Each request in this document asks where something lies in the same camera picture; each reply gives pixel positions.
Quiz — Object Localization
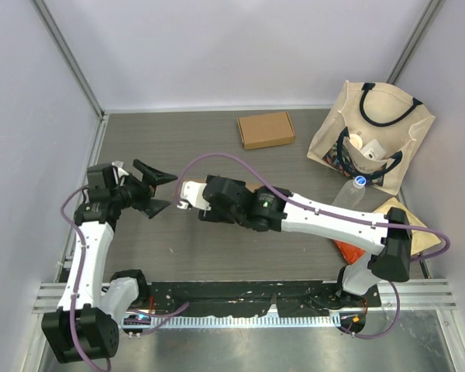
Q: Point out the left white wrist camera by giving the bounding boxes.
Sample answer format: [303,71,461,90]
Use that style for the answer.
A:
[111,160,129,186]

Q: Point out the brown cardboard box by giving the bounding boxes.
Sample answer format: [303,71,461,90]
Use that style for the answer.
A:
[237,112,295,150]
[185,178,263,191]

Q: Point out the white box in bag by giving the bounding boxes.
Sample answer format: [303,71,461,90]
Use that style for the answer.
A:
[360,139,387,160]

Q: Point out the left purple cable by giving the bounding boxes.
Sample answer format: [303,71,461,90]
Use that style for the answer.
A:
[60,185,191,372]

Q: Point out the aluminium frame post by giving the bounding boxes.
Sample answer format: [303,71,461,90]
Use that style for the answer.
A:
[30,0,105,119]
[386,0,446,85]

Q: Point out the orange chips snack bag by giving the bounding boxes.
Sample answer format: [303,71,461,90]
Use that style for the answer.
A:
[332,196,442,265]

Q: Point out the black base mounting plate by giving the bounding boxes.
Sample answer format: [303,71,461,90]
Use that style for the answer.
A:
[132,281,381,318]

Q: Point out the white slotted cable duct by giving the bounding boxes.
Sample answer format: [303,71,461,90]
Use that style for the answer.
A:
[162,313,340,329]

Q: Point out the beige canvas tote bag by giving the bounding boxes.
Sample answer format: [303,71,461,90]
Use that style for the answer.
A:
[307,81,435,195]

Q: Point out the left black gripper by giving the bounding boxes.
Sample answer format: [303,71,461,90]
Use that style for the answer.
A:
[111,160,177,218]

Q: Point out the right aluminium frame post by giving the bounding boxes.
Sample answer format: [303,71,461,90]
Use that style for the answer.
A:
[386,0,446,85]

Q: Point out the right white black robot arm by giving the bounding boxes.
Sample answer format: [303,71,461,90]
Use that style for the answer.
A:
[181,176,412,308]

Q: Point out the clear plastic water bottle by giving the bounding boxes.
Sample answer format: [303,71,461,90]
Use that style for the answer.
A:
[332,176,367,209]

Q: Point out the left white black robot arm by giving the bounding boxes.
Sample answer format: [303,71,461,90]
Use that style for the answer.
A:
[41,160,177,370]

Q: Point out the left aluminium frame post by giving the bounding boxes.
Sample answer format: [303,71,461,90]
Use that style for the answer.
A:
[30,0,105,119]

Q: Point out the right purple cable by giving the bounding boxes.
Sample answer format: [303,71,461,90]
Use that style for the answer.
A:
[176,153,450,340]

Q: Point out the purple cable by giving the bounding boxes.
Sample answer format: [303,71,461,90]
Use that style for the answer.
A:
[176,153,450,340]
[60,185,191,372]

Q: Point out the round beige lid in bag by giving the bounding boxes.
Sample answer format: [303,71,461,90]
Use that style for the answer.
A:
[349,133,363,150]

